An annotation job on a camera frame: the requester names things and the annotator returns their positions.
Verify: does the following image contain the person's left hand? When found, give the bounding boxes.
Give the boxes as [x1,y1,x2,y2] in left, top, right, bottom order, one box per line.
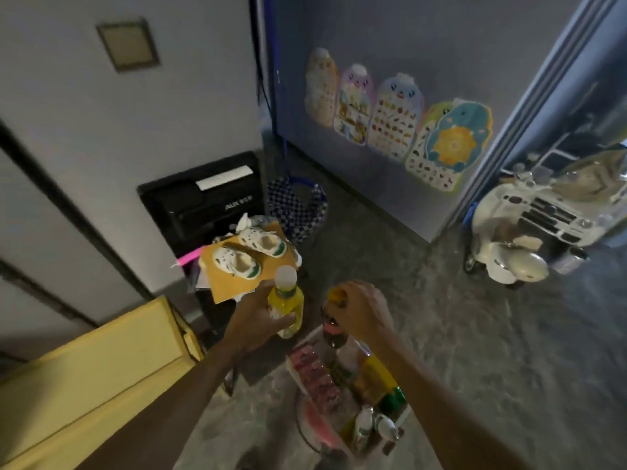
[225,281,297,356]

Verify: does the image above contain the person's right hand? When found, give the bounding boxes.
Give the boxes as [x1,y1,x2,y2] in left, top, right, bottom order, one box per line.
[327,281,395,346]

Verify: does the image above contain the yellow drink bottle white cap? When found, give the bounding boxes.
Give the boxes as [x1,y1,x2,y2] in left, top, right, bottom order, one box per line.
[266,264,304,340]

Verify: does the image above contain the dark drink bottle orange cap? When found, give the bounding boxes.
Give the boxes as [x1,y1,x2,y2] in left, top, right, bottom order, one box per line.
[321,287,351,351]

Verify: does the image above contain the red drink can pack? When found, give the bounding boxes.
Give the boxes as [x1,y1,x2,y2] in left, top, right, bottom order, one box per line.
[287,343,344,413]

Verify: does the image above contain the small white drink bottle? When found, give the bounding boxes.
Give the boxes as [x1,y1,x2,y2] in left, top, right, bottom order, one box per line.
[353,405,376,452]
[374,413,401,444]

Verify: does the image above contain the person's left forearm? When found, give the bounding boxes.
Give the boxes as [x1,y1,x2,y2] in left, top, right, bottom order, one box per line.
[76,345,255,470]

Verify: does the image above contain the person's right forearm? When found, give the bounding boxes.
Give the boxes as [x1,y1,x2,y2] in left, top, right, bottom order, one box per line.
[367,332,532,470]

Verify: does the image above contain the beige snack basket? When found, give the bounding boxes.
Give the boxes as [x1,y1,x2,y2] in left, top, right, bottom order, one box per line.
[285,325,413,461]

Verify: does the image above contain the white children's shoes on cardboard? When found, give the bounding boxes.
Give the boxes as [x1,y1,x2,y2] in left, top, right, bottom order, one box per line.
[198,221,300,305]

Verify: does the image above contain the white child shoe green trim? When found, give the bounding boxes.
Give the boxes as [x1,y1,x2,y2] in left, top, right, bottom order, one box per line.
[238,227,287,259]
[212,245,261,279]

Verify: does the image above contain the pink tube pump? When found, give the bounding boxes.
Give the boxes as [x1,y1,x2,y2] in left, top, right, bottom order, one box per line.
[171,245,206,269]

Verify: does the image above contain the checkered fabric bag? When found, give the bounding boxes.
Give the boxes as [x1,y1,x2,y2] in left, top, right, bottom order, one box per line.
[266,176,329,245]

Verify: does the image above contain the black standing appliance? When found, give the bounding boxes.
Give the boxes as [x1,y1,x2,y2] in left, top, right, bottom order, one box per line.
[137,151,265,260]

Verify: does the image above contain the white ride-on toy car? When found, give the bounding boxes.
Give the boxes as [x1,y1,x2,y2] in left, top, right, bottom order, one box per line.
[462,136,627,290]

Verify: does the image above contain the yellow wooden side table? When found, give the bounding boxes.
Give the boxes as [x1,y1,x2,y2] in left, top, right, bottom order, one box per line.
[0,296,204,470]

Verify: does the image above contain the green animal wall chart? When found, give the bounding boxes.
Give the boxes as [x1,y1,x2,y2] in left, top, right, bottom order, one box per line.
[404,101,464,194]

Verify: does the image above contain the blue sun wall chart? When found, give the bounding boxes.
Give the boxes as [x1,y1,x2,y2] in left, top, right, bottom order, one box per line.
[425,98,493,174]

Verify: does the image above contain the purple animal wall chart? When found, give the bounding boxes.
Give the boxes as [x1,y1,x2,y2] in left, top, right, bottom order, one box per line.
[332,63,376,146]

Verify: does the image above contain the orange animal wall chart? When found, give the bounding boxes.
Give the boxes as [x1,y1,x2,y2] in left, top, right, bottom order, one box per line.
[304,47,340,129]

